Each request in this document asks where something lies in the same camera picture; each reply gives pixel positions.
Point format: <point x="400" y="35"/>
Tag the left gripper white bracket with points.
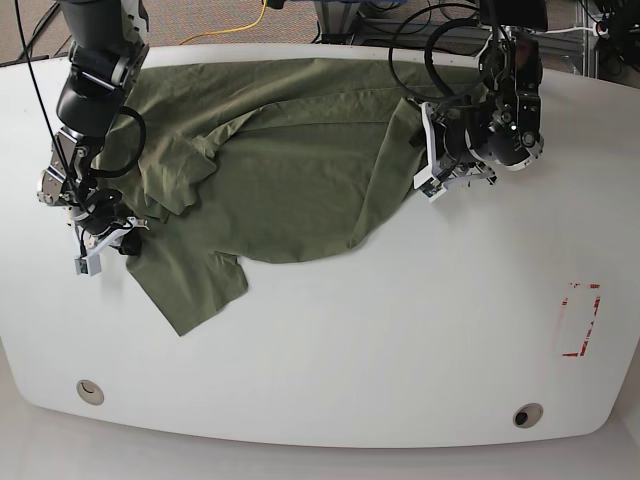
<point x="450" y="155"/>

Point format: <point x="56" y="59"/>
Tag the left table cable grommet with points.
<point x="90" y="392"/>

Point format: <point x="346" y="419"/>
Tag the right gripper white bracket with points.
<point x="107" y="225"/>

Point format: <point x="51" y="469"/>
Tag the red tape rectangle marking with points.
<point x="579" y="312"/>

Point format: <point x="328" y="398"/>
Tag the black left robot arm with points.
<point x="496" y="119"/>

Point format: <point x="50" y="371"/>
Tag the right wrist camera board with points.
<point x="88" y="265"/>

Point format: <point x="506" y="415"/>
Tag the olive green t-shirt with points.
<point x="278" y="161"/>

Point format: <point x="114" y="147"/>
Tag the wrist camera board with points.
<point x="88" y="265"/>
<point x="432" y="188"/>

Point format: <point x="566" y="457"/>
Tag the right table cable grommet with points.
<point x="528" y="415"/>

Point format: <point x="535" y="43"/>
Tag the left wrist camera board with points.
<point x="432" y="188"/>

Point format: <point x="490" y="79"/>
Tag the table cable grommet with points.
<point x="528" y="415"/>
<point x="90" y="392"/>

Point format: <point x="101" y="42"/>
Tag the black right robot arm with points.
<point x="108" y="48"/>

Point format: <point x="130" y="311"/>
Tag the aluminium frame stand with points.
<point x="569" y="44"/>

